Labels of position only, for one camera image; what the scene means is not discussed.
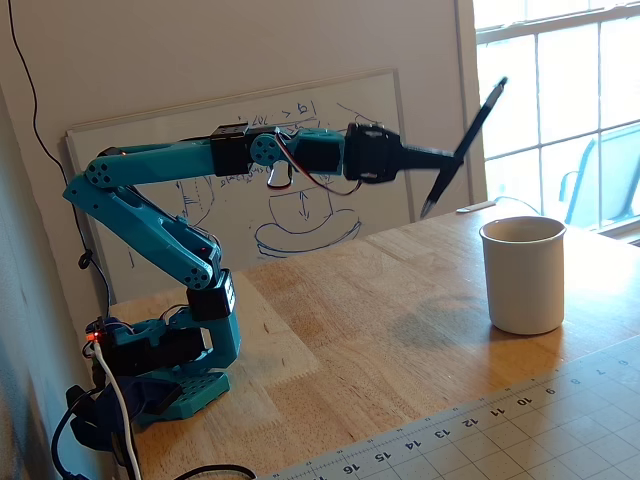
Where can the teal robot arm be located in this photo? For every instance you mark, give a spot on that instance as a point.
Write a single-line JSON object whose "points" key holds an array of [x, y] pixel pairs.
{"points": [[150, 165]]}

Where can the teal patio chair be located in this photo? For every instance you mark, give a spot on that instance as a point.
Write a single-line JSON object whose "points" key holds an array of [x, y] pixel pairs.
{"points": [[615, 175]]}

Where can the dark ballpoint pen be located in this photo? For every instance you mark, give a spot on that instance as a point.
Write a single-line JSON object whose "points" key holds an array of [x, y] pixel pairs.
{"points": [[477, 125]]}

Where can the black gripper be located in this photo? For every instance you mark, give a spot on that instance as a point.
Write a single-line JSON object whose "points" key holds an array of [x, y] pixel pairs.
{"points": [[371, 152]]}

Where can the grey gridded cutting mat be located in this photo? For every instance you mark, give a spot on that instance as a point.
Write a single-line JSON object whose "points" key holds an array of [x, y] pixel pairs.
{"points": [[550, 440]]}

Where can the cream ceramic mug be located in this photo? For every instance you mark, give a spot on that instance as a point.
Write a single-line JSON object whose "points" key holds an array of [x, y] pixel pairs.
{"points": [[525, 285]]}

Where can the white flat strip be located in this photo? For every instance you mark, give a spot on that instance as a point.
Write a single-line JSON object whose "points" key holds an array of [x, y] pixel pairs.
{"points": [[475, 207]]}

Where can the white framed window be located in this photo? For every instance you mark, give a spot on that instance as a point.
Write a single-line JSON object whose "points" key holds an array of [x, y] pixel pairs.
{"points": [[565, 100]]}

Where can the whiteboard with blue sketches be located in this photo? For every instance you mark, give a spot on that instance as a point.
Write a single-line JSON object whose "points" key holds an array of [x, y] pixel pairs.
{"points": [[320, 215]]}

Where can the blue table clamp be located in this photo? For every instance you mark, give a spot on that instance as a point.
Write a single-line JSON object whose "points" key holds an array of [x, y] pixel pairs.
{"points": [[135, 400]]}

